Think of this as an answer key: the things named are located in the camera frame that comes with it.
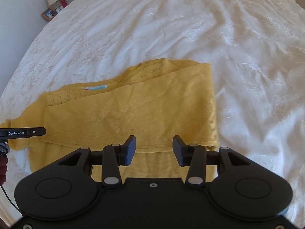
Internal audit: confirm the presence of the yellow knit sweater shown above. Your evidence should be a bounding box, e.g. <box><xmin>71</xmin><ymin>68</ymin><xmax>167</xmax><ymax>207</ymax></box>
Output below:
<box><xmin>2</xmin><ymin>58</ymin><xmax>218</xmax><ymax>178</ymax></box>

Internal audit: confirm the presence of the small alarm clock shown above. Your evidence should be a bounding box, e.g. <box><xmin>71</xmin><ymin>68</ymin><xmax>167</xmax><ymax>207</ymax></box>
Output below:
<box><xmin>55</xmin><ymin>5</ymin><xmax>64</xmax><ymax>14</ymax></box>

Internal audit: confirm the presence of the white embroidered bedspread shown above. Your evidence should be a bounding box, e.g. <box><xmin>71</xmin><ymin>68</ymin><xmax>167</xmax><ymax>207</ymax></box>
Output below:
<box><xmin>1</xmin><ymin>0</ymin><xmax>304</xmax><ymax>227</ymax></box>

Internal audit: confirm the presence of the red bottle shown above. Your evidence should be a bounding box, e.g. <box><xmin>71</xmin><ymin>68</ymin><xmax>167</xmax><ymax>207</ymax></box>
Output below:
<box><xmin>59</xmin><ymin>0</ymin><xmax>68</xmax><ymax>8</ymax></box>

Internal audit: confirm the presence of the left wooden photo frame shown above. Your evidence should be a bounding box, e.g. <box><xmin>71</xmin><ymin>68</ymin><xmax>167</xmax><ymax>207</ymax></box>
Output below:
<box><xmin>41</xmin><ymin>8</ymin><xmax>57</xmax><ymax>21</ymax></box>

